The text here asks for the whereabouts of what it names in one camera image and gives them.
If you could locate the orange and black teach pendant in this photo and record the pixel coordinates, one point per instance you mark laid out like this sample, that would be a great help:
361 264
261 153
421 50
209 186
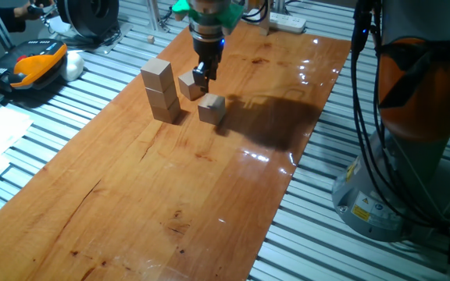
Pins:
29 62

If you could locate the light wooden cube block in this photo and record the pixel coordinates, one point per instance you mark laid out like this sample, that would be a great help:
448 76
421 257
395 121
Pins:
167 114
186 86
156 76
162 97
212 109

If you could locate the black round device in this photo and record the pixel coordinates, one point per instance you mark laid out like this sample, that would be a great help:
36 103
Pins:
88 17

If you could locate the white power strip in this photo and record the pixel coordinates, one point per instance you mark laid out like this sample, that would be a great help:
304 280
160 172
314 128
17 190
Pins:
287 21

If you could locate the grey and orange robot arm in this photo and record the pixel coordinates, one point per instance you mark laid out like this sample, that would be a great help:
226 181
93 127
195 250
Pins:
424 39

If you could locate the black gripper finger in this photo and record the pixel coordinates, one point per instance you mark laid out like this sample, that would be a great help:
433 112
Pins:
201 78
214 70

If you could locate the white rounded object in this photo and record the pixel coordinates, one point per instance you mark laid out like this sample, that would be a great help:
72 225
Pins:
72 66

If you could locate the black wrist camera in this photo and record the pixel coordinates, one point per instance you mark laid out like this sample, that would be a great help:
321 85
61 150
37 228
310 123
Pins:
220 45

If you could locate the person hand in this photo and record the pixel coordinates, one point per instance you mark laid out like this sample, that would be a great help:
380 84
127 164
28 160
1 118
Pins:
26 11

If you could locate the green camera mount flange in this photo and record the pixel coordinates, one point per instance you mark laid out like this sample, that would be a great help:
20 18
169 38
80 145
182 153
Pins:
229 15

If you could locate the varnished wooden board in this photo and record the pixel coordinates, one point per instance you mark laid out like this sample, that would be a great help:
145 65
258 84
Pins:
131 214

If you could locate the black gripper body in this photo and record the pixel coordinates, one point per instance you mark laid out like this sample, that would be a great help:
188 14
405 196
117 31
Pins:
206 50

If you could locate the tiny wooden cube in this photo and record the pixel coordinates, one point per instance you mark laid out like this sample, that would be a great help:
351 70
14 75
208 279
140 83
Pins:
151 39

